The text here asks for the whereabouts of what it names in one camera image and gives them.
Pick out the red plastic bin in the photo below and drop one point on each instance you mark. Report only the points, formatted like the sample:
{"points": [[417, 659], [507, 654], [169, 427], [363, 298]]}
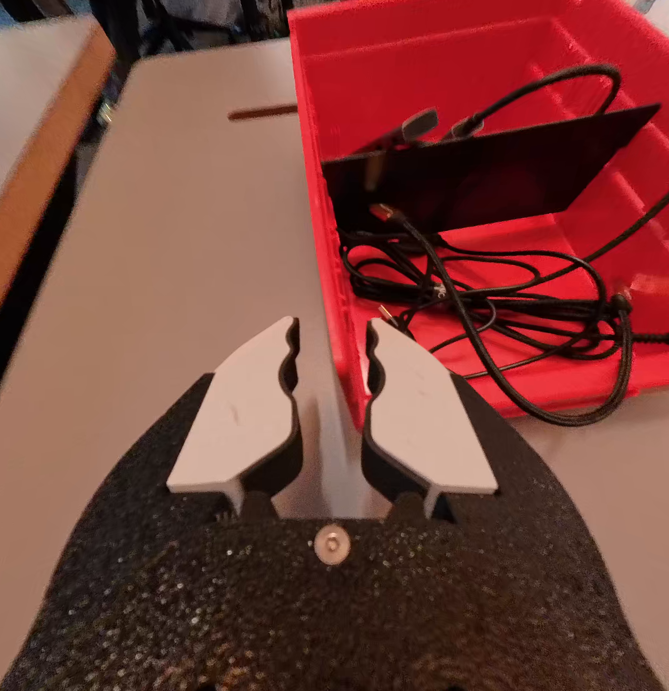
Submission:
{"points": [[367, 75]]}

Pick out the dark chair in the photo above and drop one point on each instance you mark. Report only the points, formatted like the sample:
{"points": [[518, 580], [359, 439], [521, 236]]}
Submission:
{"points": [[151, 27]]}

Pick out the black bin divider plate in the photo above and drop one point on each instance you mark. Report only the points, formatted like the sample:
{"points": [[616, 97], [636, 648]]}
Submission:
{"points": [[502, 173]]}

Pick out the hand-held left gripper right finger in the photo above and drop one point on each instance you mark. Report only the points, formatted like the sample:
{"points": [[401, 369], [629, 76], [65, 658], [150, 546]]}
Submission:
{"points": [[426, 426]]}

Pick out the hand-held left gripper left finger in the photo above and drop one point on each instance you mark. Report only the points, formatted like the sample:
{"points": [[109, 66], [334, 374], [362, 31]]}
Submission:
{"points": [[232, 421]]}

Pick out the grey desk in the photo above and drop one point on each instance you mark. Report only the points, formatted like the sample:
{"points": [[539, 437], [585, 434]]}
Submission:
{"points": [[205, 243]]}

